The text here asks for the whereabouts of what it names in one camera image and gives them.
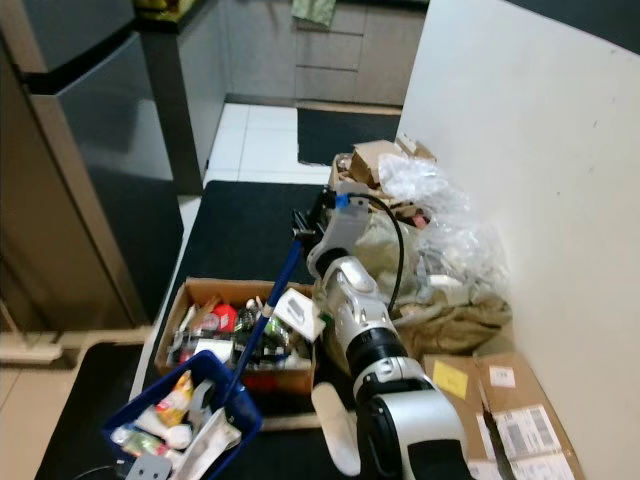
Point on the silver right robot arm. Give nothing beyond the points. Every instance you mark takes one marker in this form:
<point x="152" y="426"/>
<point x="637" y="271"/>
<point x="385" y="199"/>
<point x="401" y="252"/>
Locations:
<point x="365" y="320"/>

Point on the yellow printed bag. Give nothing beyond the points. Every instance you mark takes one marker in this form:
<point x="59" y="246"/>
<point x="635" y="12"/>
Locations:
<point x="160" y="8"/>

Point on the clear plastic bag pile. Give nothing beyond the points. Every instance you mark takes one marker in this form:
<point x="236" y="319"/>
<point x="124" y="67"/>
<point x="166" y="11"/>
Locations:
<point x="445" y="215"/>

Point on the open cardboard box of clutter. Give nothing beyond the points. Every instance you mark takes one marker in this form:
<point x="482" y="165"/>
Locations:
<point x="210" y="290"/>

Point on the black floor mat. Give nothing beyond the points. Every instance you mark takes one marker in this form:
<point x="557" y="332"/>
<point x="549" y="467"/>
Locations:
<point x="240" y="230"/>

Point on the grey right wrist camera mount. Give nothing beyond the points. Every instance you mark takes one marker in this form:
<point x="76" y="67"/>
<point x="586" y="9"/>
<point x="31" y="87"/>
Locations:
<point x="340" y="228"/>

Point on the green hanging cloth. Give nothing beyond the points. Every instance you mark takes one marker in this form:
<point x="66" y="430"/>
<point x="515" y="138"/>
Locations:
<point x="315" y="10"/>

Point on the orange snack packet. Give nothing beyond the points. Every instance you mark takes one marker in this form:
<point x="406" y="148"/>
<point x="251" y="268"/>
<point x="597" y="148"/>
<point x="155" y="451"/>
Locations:
<point x="175" y="400"/>

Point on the white product box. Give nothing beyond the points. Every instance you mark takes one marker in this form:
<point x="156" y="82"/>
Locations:
<point x="297" y="312"/>

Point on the crumpled white wrapper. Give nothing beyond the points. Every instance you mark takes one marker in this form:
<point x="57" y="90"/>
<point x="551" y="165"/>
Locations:
<point x="210" y="450"/>

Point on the cardboard box with shipping labels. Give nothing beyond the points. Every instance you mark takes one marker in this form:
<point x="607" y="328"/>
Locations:
<point x="510" y="410"/>

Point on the olive woven sack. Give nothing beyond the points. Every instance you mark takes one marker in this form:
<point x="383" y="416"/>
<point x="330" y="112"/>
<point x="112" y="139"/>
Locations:
<point x="455" y="320"/>

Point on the black glossy flat board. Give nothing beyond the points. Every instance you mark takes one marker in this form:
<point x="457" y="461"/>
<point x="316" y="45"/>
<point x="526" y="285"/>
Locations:
<point x="85" y="410"/>

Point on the grey kitchen drawer cabinet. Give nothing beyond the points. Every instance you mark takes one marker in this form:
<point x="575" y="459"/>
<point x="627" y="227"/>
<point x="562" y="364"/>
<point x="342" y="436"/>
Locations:
<point x="350" y="55"/>

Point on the dark kitchen floor mat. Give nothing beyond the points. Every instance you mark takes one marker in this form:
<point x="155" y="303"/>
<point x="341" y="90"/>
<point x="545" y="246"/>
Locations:
<point x="345" y="135"/>

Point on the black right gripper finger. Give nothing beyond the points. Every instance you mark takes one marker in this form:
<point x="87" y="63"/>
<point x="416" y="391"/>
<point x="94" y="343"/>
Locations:
<point x="299" y="220"/>
<point x="303" y="245"/>

